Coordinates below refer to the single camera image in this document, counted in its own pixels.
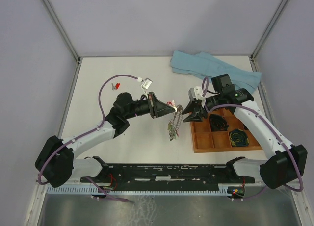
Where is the white slotted cable duct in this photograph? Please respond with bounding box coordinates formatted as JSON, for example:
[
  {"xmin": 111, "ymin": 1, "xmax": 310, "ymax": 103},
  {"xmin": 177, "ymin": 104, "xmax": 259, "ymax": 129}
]
[{"xmin": 46, "ymin": 184, "xmax": 236, "ymax": 194}]

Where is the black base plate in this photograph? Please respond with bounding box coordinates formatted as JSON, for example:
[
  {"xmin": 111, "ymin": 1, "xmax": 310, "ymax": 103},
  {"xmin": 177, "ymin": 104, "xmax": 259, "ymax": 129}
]
[{"xmin": 92, "ymin": 163, "xmax": 255, "ymax": 184}]

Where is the wooden compartment tray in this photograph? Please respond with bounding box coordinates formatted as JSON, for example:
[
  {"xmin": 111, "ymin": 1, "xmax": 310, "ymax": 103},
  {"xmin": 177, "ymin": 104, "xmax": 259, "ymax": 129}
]
[{"xmin": 191, "ymin": 108, "xmax": 261, "ymax": 153}]

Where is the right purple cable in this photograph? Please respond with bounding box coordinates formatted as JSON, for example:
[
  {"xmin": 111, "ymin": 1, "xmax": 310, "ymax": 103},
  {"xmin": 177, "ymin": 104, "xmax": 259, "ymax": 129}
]
[{"xmin": 201, "ymin": 76, "xmax": 304, "ymax": 201}]

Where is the purple cable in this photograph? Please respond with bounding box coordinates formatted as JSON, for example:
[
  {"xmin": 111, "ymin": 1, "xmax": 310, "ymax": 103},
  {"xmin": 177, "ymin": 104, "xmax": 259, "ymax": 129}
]
[
  {"xmin": 36, "ymin": 74, "xmax": 143, "ymax": 202},
  {"xmin": 201, "ymin": 76, "xmax": 304, "ymax": 201}
]

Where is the light blue cloth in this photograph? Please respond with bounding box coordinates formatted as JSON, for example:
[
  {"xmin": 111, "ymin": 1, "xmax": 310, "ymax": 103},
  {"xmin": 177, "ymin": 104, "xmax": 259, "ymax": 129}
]
[{"xmin": 170, "ymin": 51, "xmax": 262, "ymax": 93}]

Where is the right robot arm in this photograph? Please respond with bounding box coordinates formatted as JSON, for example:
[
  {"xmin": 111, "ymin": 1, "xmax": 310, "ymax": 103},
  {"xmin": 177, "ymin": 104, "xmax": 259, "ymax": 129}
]
[{"xmin": 183, "ymin": 74, "xmax": 308, "ymax": 192}]

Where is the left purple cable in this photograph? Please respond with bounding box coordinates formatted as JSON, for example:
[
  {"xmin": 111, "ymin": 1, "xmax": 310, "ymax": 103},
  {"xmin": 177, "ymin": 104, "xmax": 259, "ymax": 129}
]
[{"xmin": 36, "ymin": 74, "xmax": 143, "ymax": 202}]

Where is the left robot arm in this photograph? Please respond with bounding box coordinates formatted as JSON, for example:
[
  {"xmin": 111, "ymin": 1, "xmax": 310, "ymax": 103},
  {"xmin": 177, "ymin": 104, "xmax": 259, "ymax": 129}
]
[{"xmin": 35, "ymin": 92, "xmax": 175, "ymax": 187}]

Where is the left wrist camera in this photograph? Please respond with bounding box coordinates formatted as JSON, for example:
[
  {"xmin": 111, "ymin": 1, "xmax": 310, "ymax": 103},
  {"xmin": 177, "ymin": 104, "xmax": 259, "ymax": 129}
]
[{"xmin": 137, "ymin": 77, "xmax": 153, "ymax": 91}]

